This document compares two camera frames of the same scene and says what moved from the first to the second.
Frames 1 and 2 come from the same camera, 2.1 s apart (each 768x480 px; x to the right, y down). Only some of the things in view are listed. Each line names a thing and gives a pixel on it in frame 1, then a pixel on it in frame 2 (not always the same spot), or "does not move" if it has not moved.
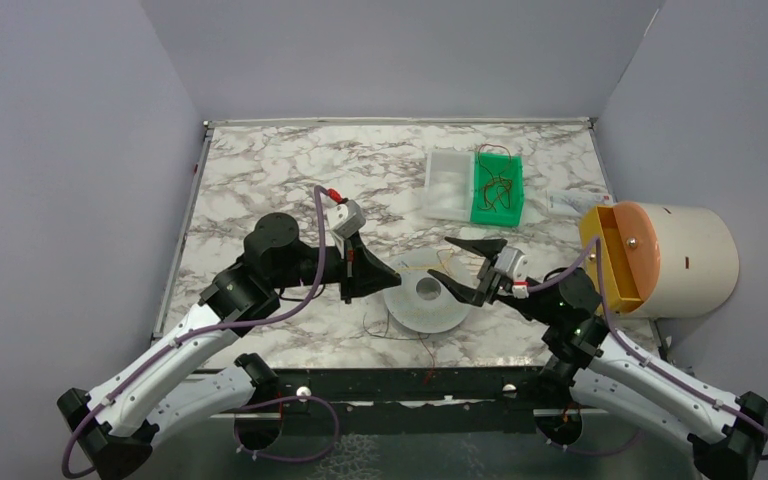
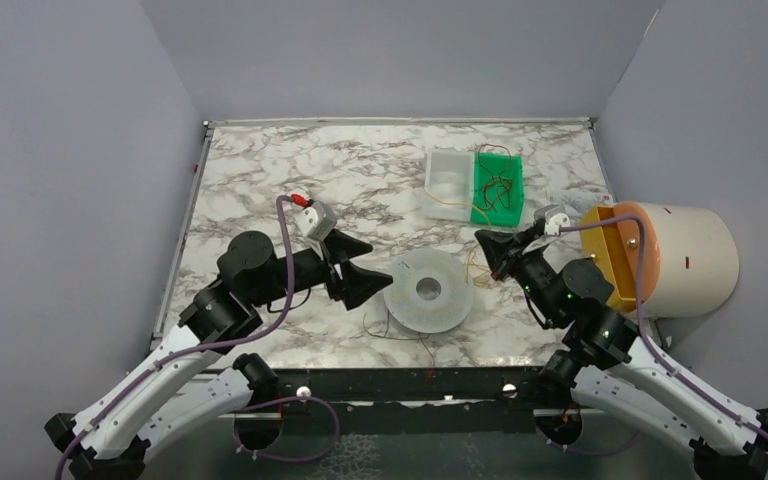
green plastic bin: (498, 189) does not move
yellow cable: (443, 256) to (477, 267)
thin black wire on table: (389, 338) does not move
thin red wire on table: (433, 358) does not move
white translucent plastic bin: (449, 185) does not move
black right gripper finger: (460, 292) to (495, 245)
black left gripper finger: (372, 259) to (339, 247)
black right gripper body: (490, 283) to (513, 255)
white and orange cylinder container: (663, 260) does not move
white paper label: (569, 203) does not move
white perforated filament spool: (422, 303) does not move
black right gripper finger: (489, 248) to (522, 237)
